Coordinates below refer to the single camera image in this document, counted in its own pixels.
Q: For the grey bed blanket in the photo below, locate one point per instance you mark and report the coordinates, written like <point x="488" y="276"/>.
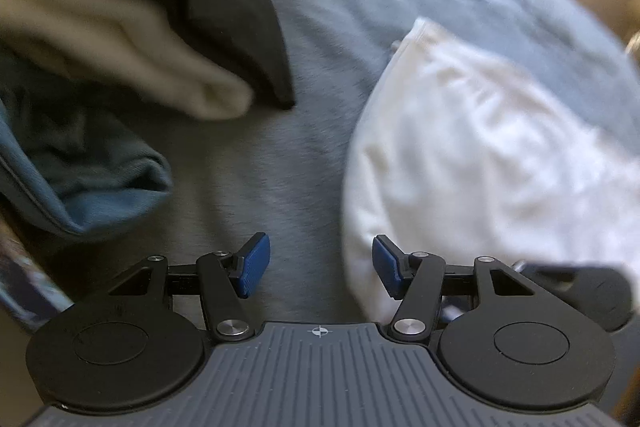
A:
<point x="281" y="171"/>

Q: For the cream folded garment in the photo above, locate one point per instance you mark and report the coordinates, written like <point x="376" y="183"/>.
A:
<point x="128" y="42"/>

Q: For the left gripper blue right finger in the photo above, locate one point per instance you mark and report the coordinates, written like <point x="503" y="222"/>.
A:
<point x="415" y="281"/>

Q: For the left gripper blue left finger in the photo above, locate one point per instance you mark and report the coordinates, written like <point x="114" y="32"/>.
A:
<point x="226" y="279"/>

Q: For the teal pillow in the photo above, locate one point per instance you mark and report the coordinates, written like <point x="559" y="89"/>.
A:
<point x="76" y="171"/>

